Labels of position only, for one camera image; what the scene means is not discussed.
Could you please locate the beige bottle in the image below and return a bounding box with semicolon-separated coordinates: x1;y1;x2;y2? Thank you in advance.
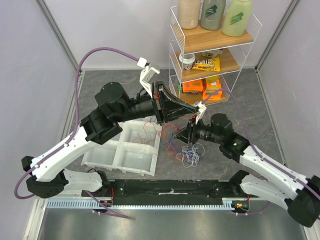
177;0;201;30

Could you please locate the white wire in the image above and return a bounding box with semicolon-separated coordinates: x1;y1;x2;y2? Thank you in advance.
176;143;206;169

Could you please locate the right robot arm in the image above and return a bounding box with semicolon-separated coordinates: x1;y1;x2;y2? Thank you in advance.
176;113;320;228

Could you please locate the orange box stack right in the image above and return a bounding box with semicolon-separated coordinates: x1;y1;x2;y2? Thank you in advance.
202;75;223;101

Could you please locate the orange wire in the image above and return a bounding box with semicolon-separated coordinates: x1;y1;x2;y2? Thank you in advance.
132;121;181;166

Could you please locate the light green bottle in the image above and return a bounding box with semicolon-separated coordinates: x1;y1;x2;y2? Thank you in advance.
222;0;252;37

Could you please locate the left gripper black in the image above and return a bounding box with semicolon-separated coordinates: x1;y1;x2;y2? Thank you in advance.
115;81;197;127

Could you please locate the white compartment tray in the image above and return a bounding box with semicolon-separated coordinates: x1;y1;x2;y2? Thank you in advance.
81;120;162;176

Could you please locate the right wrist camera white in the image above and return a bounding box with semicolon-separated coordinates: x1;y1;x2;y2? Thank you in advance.
194;101;207;124

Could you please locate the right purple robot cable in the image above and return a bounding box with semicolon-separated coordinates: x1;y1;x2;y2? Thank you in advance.
202;87;320;203

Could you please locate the white wire shelf rack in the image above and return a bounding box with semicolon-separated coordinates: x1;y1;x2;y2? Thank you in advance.
169;6;262;105

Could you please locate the white yoghurt cup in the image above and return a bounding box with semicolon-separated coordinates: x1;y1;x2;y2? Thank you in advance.
201;48;223;58

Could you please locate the yellow candy bag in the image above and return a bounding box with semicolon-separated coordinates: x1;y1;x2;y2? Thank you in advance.
192;57;221;72

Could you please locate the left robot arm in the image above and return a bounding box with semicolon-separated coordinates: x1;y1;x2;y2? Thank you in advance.
21;81;206;199

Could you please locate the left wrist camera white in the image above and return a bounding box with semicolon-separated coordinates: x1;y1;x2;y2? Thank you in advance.
137;57;160;98

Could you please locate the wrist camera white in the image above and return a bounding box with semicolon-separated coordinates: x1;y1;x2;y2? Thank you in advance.
137;57;160;98
194;101;207;124

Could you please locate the white paper cup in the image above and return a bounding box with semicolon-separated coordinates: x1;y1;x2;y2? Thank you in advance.
179;53;196;71

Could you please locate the orange box left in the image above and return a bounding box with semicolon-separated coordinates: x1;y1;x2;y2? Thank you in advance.
182;79;203;93

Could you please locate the grey-green bottle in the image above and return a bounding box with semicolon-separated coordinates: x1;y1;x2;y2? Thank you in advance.
200;0;226;31

